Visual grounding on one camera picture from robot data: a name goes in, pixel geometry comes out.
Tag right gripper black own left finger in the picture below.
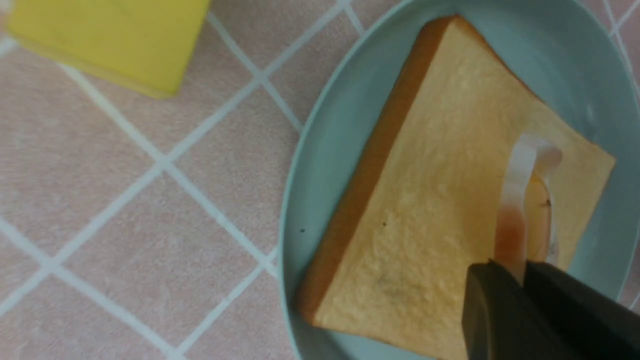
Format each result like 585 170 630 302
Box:
462 260 576 360

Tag green empty plate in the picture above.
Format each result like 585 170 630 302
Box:
278 0 640 360

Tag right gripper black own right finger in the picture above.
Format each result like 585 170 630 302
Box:
524 262 640 360

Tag pink checkered tablecloth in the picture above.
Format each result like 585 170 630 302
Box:
0 0 640 360

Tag toast slice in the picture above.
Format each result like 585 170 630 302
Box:
295 14 617 360

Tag yellow foam cube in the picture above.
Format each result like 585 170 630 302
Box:
6 0 210 99

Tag fried egg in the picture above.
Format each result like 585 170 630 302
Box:
493 134 563 286

